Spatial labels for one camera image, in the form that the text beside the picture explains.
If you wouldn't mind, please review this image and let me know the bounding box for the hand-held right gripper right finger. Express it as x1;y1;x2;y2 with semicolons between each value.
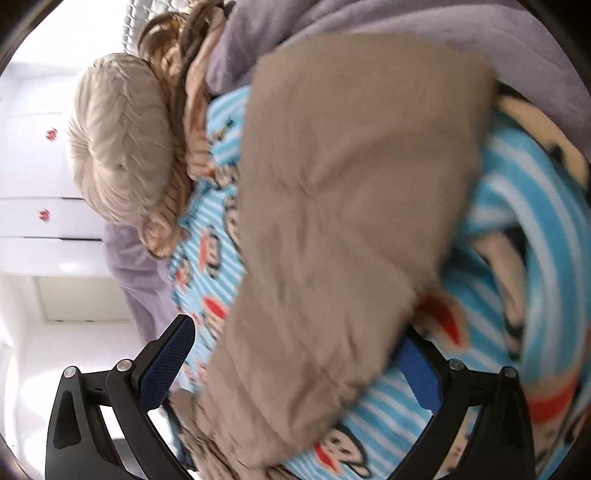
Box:
397;330;548;480

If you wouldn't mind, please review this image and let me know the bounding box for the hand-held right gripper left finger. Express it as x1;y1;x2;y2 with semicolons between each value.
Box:
44;315;197;480

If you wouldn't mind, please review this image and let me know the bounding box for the tan puffer jacket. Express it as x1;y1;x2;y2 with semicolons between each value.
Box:
168;34;499;480

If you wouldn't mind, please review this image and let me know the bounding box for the white recessed ceiling panel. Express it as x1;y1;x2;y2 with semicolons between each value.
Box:
37;276;136;323

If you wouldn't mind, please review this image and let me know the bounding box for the blue striped monkey print blanket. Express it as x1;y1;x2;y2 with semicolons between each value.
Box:
168;88;591;480

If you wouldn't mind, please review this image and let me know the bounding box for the beige round pleated pillow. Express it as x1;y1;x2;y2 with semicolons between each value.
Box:
67;52;180;228

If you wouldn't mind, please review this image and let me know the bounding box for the white wardrobe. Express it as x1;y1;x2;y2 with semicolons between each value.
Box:
0;65;112;278

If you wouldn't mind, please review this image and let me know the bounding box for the brown braided plush pillow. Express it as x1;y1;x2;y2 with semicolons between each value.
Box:
137;0;237;259

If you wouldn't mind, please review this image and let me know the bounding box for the white window grille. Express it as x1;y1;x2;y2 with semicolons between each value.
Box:
121;0;160;49

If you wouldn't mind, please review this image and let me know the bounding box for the purple bed sheet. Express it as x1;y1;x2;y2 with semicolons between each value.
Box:
102;0;591;361

